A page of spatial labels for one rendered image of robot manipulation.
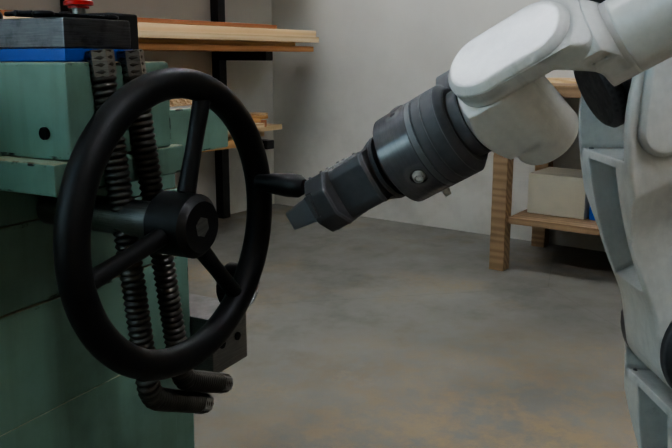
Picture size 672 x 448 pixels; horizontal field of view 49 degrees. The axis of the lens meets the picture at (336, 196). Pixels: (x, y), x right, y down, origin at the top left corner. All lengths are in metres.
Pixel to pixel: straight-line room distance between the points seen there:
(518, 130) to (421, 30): 3.65
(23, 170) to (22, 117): 0.05
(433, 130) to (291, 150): 4.22
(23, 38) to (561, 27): 0.48
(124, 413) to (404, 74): 3.56
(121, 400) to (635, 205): 0.64
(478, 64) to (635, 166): 0.30
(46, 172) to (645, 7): 0.52
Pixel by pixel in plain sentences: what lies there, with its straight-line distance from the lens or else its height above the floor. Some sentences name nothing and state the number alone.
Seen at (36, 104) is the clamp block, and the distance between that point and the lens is 0.74.
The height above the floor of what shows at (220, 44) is 1.03.
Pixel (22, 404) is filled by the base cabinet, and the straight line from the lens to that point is 0.86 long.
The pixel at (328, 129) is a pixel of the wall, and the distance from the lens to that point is 4.66.
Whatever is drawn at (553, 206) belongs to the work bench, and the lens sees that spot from 3.54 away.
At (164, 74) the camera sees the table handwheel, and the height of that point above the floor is 0.95.
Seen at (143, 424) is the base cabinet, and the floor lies 0.51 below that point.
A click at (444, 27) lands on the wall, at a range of 4.22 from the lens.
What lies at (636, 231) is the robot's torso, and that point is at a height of 0.77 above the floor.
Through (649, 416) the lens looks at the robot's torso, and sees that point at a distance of 1.13.
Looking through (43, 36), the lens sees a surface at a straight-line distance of 0.75.
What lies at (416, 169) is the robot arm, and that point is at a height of 0.87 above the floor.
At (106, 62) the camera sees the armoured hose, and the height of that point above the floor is 0.96.
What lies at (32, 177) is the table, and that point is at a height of 0.86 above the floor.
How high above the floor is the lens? 0.96
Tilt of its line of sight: 11 degrees down
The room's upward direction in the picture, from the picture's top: straight up
